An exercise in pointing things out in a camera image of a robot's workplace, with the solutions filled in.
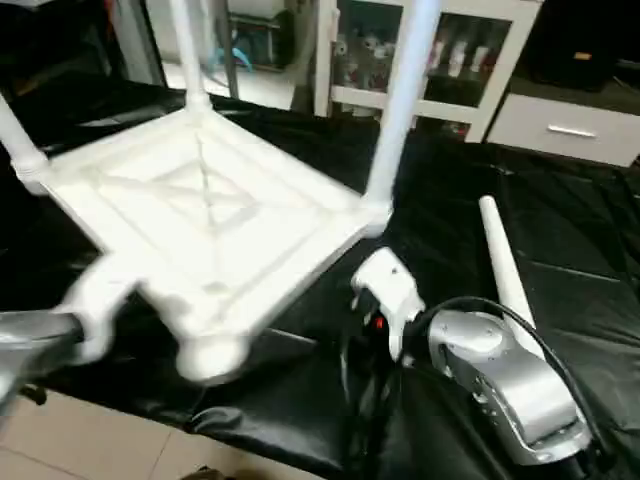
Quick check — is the white plastic table leg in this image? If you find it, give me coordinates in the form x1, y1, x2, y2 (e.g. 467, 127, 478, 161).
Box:
362, 0, 443, 236
0, 95, 49, 191
170, 0, 213, 113
478, 196, 537, 331

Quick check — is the white plastic table top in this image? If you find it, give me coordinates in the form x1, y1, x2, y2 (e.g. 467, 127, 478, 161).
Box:
20, 105, 393, 386

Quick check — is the black table mat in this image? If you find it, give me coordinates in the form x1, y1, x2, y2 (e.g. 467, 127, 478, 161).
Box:
0, 75, 640, 480

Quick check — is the white drawer unit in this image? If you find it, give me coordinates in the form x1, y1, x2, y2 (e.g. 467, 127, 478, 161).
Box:
486, 94, 640, 169

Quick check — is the white glass door cabinet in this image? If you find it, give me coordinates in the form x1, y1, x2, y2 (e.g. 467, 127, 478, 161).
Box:
314, 0, 546, 143

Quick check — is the black case with yellow label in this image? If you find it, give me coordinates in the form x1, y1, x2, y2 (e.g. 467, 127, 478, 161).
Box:
530, 0, 621, 93

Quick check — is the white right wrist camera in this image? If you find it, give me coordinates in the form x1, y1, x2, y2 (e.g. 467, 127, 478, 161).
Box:
350, 250, 427, 361

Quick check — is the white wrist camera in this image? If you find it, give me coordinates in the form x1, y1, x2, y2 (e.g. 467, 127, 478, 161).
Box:
58, 262, 143, 363
350, 250, 427, 361

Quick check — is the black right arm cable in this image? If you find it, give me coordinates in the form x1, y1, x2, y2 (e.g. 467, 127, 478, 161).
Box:
340, 296, 611, 471

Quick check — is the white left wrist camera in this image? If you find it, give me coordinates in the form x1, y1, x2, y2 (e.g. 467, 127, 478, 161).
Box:
58, 262, 143, 363

